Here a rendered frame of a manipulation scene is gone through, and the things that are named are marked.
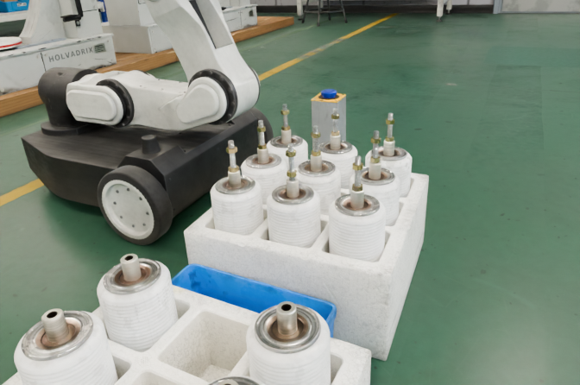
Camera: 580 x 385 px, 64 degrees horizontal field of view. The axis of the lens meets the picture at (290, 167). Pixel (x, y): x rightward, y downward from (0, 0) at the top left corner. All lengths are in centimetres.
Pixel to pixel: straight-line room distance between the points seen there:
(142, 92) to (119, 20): 226
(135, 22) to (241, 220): 275
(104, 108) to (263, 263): 75
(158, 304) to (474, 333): 57
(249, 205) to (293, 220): 10
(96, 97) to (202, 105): 36
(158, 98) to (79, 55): 173
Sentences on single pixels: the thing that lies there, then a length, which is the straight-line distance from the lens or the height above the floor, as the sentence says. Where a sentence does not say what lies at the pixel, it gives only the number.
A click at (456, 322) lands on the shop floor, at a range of 97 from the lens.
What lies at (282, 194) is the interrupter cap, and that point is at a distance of 83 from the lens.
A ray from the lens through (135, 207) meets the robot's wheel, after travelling 118.
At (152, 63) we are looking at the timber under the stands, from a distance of 333.
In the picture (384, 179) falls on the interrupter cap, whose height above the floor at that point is 25.
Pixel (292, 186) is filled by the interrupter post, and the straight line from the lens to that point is 81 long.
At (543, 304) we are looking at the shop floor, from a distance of 106.
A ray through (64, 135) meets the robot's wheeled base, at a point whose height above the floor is 17.
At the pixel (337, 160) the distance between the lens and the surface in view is 99.
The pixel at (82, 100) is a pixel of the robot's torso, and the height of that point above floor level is 29.
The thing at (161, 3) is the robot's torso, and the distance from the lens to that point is 120.
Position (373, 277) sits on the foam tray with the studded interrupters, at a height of 17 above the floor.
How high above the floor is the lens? 63
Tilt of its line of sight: 24 degrees down
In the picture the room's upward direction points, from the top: 3 degrees counter-clockwise
